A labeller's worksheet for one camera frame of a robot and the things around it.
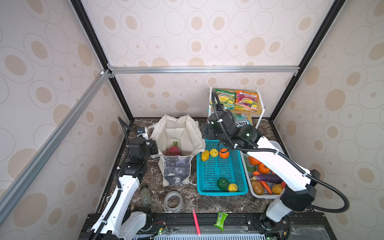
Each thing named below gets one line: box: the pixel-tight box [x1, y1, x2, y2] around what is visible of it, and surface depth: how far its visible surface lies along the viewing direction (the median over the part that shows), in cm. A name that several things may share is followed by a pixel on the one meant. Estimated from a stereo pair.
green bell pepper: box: [217, 177, 230, 191], surface depth 83 cm
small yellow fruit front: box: [228, 183, 238, 192], surface depth 82 cm
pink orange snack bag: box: [235, 90, 259, 113], surface depth 81 cm
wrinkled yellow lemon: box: [201, 150, 210, 162], surface depth 96 cm
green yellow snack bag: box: [215, 89, 237, 110], surface depth 81 cm
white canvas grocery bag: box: [148, 114, 206, 187], surface depth 85 cm
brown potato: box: [251, 180, 265, 196], surface depth 82 cm
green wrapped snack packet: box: [213, 212, 229, 232], surface depth 75 cm
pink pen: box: [192, 208, 201, 236], surface depth 74 cm
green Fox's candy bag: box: [232, 112, 252, 128], surface depth 96 cm
